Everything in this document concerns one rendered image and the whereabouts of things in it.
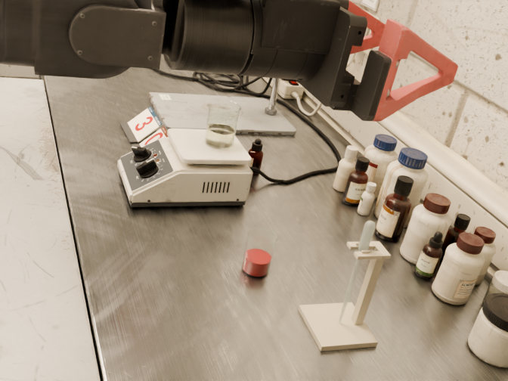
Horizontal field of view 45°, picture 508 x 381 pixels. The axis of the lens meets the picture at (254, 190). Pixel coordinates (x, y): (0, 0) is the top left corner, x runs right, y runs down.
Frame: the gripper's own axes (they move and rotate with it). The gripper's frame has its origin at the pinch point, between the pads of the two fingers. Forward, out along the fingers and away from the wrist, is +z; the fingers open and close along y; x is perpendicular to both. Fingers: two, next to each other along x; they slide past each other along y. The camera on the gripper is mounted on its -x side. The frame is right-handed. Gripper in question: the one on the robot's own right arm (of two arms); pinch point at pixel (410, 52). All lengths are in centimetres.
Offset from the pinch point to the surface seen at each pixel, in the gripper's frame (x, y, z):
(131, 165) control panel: 37, 51, -9
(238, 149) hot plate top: 31, 47, 7
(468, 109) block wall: 20, 43, 48
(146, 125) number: 38, 70, -3
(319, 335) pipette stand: 39.3, 10.0, 7.4
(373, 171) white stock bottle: 34, 45, 34
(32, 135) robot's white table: 41, 70, -24
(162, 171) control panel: 35, 45, -6
